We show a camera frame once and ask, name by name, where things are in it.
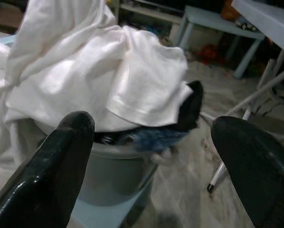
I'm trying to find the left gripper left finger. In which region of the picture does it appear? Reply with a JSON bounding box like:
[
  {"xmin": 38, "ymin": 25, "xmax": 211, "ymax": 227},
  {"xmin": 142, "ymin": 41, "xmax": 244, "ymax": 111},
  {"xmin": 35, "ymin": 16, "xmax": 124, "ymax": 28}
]
[{"xmin": 0, "ymin": 111, "xmax": 95, "ymax": 228}]

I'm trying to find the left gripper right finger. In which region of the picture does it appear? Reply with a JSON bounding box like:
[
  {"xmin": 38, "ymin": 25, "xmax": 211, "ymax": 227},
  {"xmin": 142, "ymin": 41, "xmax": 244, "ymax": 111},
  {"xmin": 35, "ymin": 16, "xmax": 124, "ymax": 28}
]
[{"xmin": 210, "ymin": 115, "xmax": 284, "ymax": 228}]

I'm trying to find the white shirt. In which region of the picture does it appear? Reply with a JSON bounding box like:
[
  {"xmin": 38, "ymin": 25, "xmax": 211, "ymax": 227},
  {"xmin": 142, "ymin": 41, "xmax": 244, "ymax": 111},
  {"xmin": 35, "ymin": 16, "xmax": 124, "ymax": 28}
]
[{"xmin": 0, "ymin": 0, "xmax": 190, "ymax": 165}]

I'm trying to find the pale blue plastic stool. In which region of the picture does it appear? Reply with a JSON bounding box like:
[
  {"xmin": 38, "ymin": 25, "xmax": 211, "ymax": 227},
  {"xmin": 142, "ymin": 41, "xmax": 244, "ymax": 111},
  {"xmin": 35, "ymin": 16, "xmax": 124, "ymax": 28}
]
[{"xmin": 0, "ymin": 35, "xmax": 157, "ymax": 228}]

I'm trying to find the grey laundry bucket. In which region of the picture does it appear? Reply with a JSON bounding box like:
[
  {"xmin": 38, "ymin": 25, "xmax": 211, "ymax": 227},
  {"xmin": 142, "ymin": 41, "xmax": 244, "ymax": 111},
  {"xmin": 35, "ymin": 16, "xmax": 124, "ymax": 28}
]
[{"xmin": 37, "ymin": 118, "xmax": 188, "ymax": 208}]

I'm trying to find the black garment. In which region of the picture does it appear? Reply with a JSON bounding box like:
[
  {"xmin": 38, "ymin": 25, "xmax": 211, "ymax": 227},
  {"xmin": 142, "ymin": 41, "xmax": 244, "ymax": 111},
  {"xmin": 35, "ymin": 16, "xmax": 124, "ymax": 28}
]
[{"xmin": 94, "ymin": 80, "xmax": 205, "ymax": 146}]

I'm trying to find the blue plaid garment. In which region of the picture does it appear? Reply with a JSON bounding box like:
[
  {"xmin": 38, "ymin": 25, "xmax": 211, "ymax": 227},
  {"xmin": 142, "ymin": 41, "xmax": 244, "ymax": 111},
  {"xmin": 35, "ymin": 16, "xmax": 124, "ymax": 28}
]
[{"xmin": 130, "ymin": 128, "xmax": 190, "ymax": 153}]

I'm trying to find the red floor toy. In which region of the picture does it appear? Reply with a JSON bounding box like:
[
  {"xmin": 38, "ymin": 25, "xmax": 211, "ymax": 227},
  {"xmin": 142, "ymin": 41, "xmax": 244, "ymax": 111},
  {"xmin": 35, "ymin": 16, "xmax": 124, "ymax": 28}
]
[{"xmin": 196, "ymin": 44, "xmax": 226, "ymax": 66}]

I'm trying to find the white purple toy car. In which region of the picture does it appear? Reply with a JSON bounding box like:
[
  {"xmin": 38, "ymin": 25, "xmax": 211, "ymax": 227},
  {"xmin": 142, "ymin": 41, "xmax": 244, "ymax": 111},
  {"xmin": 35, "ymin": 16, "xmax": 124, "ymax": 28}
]
[{"xmin": 236, "ymin": 16, "xmax": 259, "ymax": 33}]

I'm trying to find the pale blue small table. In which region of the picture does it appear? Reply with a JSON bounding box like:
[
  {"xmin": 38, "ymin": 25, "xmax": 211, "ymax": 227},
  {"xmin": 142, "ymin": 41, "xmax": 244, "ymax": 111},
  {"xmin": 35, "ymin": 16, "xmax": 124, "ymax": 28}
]
[{"xmin": 172, "ymin": 6, "xmax": 266, "ymax": 79}]

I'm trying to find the white plastic folding table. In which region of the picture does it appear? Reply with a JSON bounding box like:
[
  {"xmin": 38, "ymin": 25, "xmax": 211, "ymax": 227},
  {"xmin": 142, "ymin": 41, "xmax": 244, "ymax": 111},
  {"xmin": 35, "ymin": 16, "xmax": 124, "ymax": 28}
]
[{"xmin": 206, "ymin": 0, "xmax": 284, "ymax": 193}]

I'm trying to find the orange bag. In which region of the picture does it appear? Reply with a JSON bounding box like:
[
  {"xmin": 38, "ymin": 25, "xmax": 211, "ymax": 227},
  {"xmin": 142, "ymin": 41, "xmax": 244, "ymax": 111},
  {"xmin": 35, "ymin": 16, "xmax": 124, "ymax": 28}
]
[{"xmin": 221, "ymin": 0, "xmax": 241, "ymax": 21}]

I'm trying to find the white low TV bench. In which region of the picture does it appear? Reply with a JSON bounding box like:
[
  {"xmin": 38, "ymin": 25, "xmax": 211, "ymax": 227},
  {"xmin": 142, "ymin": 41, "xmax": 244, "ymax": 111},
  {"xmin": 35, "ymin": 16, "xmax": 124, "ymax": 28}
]
[{"xmin": 111, "ymin": 0, "xmax": 183, "ymax": 25}]

